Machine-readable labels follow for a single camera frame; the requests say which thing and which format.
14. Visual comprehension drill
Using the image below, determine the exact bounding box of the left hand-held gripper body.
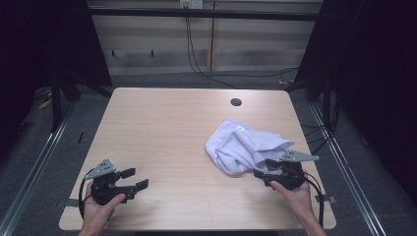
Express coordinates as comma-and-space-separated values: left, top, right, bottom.
84, 158, 137, 207

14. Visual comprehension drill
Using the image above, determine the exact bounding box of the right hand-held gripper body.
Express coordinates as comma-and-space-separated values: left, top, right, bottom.
262, 149, 321, 192

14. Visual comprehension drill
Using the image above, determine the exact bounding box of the white printed towel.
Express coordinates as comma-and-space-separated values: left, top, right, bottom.
205, 118, 295, 177

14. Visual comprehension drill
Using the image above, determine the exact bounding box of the person's right hand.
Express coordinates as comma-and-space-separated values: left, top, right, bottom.
268, 179, 317, 224

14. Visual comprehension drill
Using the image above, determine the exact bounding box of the person's left hand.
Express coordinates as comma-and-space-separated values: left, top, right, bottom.
80, 181, 127, 231

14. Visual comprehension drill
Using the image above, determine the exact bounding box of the grey tape strip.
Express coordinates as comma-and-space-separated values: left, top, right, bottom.
54, 198, 81, 208
314, 194, 338, 205

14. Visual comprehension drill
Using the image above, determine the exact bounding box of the black metal stand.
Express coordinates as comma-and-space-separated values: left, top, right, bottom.
322, 77, 332, 134
49, 73, 64, 134

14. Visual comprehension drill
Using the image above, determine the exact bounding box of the yellow object on floor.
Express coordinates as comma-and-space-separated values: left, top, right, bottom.
37, 98, 53, 111

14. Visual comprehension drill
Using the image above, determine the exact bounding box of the black curtain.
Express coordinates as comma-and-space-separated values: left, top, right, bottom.
0, 0, 113, 161
284, 0, 417, 207

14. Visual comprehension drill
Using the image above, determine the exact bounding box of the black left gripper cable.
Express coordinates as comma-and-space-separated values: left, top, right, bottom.
78, 168, 96, 220

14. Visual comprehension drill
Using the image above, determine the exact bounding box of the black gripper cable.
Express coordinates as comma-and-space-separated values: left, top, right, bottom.
78, 168, 96, 220
303, 171, 327, 229

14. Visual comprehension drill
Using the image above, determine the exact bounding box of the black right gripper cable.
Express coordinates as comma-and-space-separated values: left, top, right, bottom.
303, 171, 327, 229

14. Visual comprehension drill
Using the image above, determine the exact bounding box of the bundle of black cables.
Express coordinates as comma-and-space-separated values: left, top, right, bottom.
300, 90, 341, 155

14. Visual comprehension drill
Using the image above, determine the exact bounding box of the metal floor rail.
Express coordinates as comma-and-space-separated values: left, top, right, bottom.
0, 100, 77, 236
309, 102, 388, 236

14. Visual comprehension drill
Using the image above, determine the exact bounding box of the black hanging wall cable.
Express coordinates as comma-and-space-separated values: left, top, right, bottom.
184, 15, 238, 89

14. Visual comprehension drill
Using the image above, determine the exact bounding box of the black horizontal frame bar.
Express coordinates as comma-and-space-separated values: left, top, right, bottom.
87, 7, 325, 23

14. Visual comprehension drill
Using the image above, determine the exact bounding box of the white wall socket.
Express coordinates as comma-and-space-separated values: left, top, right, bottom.
179, 0, 205, 10

